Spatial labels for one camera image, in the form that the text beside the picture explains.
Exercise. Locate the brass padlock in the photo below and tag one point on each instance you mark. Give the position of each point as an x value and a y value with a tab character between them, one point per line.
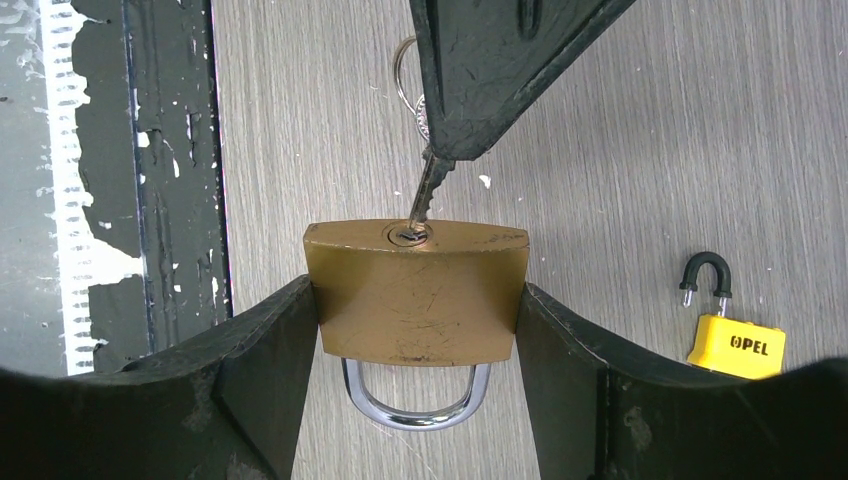
447	298

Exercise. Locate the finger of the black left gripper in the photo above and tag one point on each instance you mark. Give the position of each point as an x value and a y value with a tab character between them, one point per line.
484	63

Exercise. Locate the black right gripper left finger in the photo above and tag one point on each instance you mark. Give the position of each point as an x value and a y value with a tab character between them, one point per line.
224	404

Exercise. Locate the yellow small padlock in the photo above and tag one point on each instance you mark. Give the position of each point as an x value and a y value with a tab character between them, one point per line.
721	344

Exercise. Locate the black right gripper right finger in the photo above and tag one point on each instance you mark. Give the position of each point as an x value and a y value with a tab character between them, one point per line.
602	407

